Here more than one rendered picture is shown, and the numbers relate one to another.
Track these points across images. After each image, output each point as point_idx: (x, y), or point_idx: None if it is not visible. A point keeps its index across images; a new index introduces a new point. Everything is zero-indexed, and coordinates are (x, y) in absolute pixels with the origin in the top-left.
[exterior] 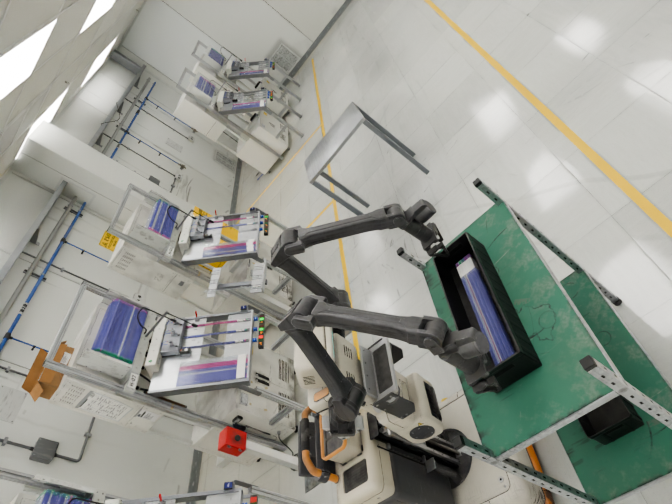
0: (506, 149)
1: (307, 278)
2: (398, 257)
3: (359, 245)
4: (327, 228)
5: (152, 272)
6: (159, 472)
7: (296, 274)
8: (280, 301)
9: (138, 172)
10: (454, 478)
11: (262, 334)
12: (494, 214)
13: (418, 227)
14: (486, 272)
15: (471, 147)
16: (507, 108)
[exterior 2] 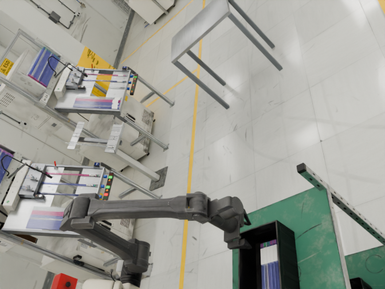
0: (356, 69)
1: (101, 240)
2: (238, 144)
3: (209, 120)
4: (120, 209)
5: (29, 112)
6: (22, 269)
7: (89, 236)
8: (136, 151)
9: (42, 6)
10: None
11: (107, 192)
12: (313, 199)
13: (221, 221)
14: (283, 284)
15: (325, 56)
16: (367, 26)
